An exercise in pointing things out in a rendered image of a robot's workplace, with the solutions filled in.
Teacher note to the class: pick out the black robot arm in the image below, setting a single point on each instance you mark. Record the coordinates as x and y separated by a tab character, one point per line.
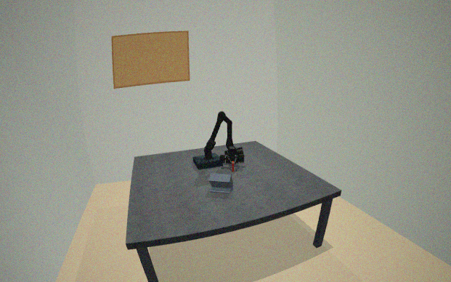
211	143

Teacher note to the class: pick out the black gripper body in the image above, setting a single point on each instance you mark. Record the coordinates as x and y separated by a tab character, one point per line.
232	158

